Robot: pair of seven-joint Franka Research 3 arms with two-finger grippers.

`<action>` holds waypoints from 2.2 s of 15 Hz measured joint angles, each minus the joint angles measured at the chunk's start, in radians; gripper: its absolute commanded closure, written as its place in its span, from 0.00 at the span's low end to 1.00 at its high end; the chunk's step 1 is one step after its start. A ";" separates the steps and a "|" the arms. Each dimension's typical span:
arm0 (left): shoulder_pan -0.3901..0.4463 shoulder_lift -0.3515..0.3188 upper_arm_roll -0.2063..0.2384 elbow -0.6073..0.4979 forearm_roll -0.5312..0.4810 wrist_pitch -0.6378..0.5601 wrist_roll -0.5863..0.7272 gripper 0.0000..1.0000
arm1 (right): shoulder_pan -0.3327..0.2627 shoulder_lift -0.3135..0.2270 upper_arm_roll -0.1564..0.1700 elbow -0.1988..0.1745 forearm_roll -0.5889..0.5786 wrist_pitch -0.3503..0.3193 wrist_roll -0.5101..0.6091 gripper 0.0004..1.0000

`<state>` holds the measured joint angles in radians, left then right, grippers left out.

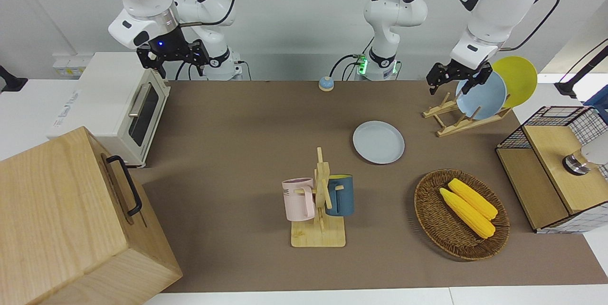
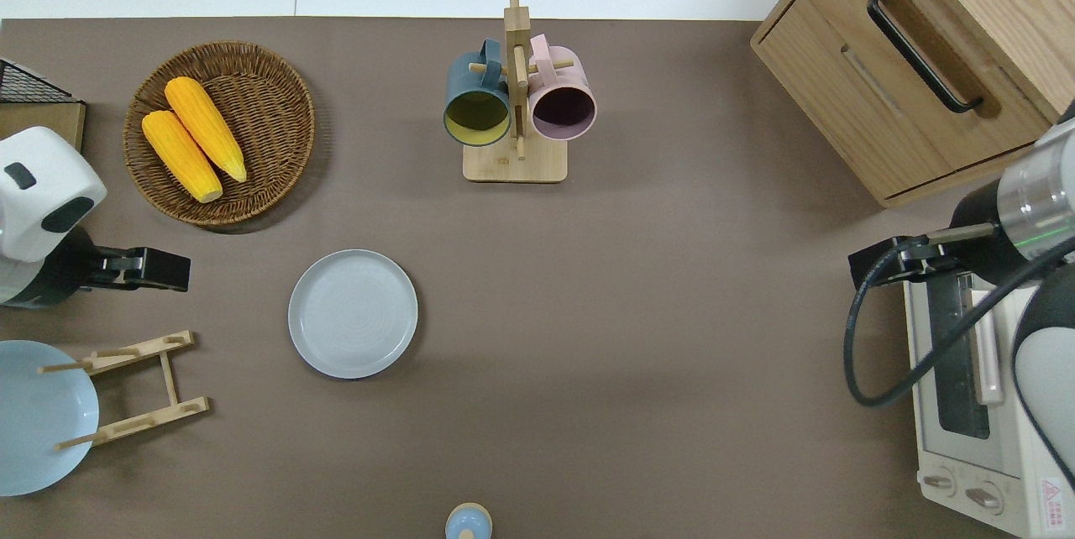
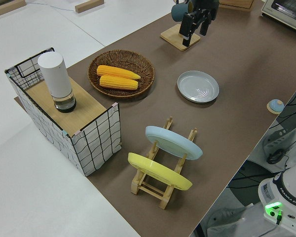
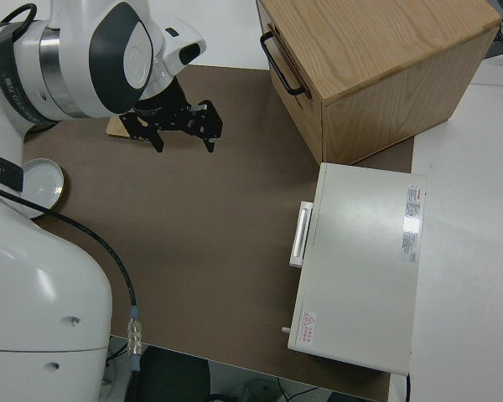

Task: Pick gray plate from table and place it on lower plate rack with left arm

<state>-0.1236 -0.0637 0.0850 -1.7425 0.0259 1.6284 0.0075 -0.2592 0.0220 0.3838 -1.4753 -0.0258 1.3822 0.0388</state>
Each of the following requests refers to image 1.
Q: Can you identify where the toaster oven door handle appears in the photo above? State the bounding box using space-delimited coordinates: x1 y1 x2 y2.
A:
128 82 153 118

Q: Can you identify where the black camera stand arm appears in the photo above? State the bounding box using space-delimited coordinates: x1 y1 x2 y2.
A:
554 38 608 99

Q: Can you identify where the large wooden box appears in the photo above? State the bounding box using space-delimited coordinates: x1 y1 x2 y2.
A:
0 126 183 305

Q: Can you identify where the yellow corn cob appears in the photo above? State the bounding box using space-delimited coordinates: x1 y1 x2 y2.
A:
447 178 498 221
439 188 496 239

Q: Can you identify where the wooden mug tree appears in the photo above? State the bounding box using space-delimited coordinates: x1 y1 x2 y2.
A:
291 147 346 248

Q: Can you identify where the black box handle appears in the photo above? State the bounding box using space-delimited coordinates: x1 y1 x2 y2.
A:
105 155 143 217

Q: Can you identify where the yellow plate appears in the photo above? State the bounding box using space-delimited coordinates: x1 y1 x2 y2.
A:
492 56 538 108

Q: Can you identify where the light blue plate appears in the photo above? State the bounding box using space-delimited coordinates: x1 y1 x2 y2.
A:
455 71 507 120

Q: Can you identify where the gray plate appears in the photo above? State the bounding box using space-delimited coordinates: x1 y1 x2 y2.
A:
352 121 406 165

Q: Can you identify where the brown wicker basket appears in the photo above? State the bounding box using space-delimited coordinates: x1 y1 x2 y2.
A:
414 169 510 261

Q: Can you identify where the chrome and white object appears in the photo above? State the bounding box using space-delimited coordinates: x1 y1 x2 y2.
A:
563 134 608 176

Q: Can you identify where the pink mug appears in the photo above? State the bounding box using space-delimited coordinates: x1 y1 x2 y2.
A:
282 178 316 222

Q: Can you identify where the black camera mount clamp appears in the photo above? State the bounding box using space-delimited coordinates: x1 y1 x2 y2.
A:
0 65 28 93

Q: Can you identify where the dark blue mug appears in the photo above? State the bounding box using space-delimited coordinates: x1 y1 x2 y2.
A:
325 174 355 217

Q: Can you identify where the black base cable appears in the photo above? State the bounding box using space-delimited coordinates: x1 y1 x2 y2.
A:
329 53 362 81

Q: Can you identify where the white toaster oven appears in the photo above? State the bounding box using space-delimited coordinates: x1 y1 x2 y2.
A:
46 52 171 169

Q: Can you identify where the wood and wire shelf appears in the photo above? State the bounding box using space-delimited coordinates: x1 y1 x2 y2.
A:
495 105 608 234

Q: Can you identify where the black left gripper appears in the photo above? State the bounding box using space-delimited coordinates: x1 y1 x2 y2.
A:
426 59 493 95

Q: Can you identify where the blue object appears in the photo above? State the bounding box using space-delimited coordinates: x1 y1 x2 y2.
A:
584 97 608 125

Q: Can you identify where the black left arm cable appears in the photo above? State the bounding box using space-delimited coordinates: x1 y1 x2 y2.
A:
412 0 561 52

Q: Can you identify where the wooden plate rack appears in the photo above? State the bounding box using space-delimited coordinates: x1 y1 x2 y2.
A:
423 92 513 138

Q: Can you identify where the white wall outlet strip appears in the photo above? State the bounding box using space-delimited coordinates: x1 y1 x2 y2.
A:
52 56 93 76

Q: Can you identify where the brown table mat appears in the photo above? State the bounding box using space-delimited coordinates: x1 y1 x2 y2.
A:
128 80 608 293

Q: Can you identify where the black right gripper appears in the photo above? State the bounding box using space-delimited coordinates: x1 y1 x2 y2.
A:
137 26 210 80

